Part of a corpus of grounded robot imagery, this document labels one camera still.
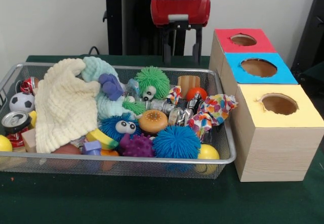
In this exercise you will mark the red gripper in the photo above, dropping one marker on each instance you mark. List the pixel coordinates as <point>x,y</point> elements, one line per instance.
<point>179,6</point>

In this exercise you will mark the mint green muslin cloth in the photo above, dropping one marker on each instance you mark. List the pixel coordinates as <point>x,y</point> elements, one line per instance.
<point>106,107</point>

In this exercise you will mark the cream muslin cloth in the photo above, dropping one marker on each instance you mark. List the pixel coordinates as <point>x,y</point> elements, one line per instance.
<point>65,107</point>

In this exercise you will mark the wooden box with three holes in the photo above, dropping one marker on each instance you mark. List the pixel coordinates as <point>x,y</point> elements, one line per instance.
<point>276,153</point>

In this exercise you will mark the large green spiky ball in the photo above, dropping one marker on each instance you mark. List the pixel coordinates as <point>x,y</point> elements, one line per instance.
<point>152,78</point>

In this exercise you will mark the colourful dotted cloth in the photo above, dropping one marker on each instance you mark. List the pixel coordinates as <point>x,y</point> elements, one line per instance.
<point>220,105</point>

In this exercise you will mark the toy hamburger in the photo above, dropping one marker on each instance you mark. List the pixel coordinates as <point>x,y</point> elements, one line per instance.
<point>153,119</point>

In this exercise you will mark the purple plastic building block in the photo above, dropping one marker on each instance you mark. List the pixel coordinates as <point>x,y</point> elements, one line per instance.
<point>111,87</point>

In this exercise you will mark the blue spiky rubber ball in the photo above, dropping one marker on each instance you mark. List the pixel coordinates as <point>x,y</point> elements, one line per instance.
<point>177,141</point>

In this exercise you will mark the blue fuzzy toy with eyes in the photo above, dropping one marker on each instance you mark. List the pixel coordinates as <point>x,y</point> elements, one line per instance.
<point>108,126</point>

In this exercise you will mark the purple spiky rubber ball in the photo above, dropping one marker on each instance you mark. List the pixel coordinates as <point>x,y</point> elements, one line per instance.
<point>136,146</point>

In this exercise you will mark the black chair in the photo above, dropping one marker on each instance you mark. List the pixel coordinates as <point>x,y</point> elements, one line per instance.
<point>315,32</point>

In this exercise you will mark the dark green tablecloth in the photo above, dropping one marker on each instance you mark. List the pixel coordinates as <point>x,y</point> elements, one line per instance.
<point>152,203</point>

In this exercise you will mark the black and white soccer ball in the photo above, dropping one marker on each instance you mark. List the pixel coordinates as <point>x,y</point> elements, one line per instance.
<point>22,102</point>

